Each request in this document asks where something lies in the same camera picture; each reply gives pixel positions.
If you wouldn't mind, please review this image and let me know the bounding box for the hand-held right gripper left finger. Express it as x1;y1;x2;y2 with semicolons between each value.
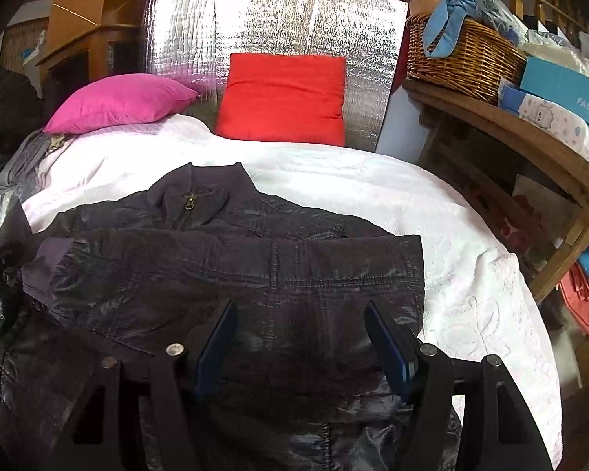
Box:
54;299;239;471

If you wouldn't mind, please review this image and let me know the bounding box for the coral folded cloth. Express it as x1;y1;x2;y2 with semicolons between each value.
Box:
560;262;589;337

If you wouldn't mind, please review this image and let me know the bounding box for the dark cloth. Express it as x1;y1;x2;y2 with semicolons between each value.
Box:
0;65;42;143

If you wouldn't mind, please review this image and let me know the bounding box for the white printed packet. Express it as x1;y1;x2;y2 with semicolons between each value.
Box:
498;81;589;177

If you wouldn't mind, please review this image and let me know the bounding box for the wicker basket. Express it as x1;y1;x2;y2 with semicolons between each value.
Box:
405;12;528;105

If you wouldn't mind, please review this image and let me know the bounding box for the light blue cardboard box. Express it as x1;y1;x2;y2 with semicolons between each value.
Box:
520;55;589;138

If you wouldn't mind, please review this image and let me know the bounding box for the red-orange pillow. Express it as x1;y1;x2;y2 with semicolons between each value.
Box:
214;52;348;147

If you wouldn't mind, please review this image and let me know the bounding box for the silver foil insulation mat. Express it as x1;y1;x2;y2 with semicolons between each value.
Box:
142;0;409;154

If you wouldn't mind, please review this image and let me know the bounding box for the grey folded cloth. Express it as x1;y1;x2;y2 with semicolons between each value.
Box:
0;130;72;197

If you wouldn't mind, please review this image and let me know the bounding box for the curved wooden shelf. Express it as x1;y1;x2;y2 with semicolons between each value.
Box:
402;78;589;305

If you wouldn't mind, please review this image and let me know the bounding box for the light blue cloth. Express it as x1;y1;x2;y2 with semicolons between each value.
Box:
422;0;496;57

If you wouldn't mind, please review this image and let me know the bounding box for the white textured bedspread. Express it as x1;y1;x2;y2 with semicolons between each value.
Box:
0;113;565;471

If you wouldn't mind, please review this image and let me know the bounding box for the dark quilted jacket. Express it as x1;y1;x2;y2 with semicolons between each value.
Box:
0;162;462;471

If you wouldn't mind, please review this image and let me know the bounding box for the white board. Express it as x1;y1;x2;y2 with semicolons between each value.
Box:
375;91;425;158

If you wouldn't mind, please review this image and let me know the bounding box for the pink pillow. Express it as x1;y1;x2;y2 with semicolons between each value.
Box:
43;73;200;134

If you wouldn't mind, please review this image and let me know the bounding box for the wooden cabinet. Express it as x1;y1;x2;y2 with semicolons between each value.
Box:
34;0;197;104

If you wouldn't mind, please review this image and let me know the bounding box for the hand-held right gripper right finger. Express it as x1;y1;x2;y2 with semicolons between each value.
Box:
364;300;555;471

